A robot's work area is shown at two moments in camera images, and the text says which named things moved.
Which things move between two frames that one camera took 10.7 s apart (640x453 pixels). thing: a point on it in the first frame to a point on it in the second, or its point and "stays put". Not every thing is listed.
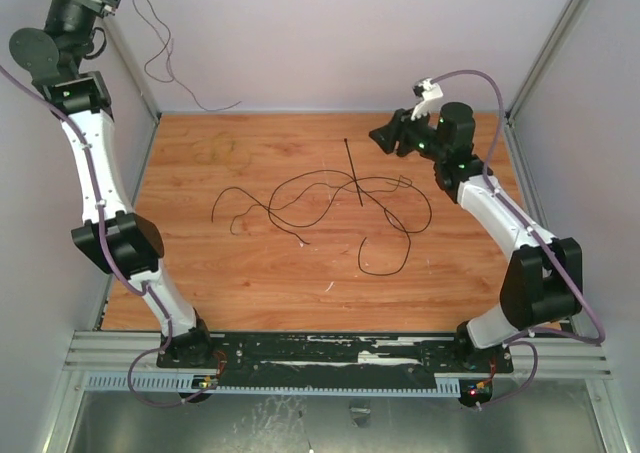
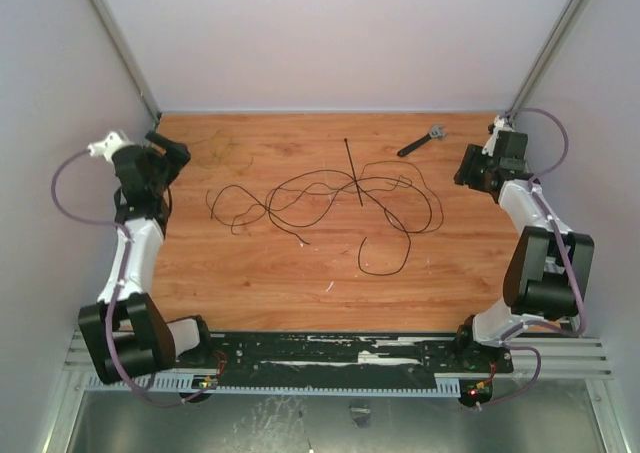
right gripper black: [398, 134] to [470, 168]
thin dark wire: [165, 50] to [317, 218]
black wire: [363, 240] stays put
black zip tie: [354, 175] stays put
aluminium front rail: [139, 351] stays put
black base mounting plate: [331, 354] stays put
